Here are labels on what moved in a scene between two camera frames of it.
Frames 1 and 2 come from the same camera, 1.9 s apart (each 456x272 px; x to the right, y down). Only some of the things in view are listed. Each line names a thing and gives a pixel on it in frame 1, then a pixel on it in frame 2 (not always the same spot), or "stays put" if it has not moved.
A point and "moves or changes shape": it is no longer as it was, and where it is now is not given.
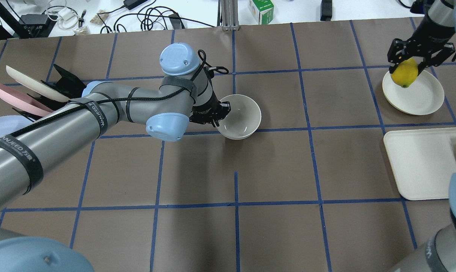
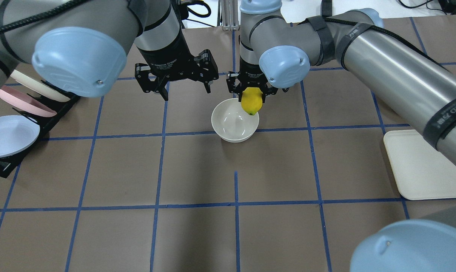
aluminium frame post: (227, 15) stays put
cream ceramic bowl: (244, 119) stays put
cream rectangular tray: (423, 161) stays put
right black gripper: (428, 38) → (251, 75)
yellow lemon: (405, 73) moves or changes shape
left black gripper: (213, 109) → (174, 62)
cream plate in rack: (36, 85) stays put
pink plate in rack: (22, 99) stays put
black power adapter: (326, 10) stays put
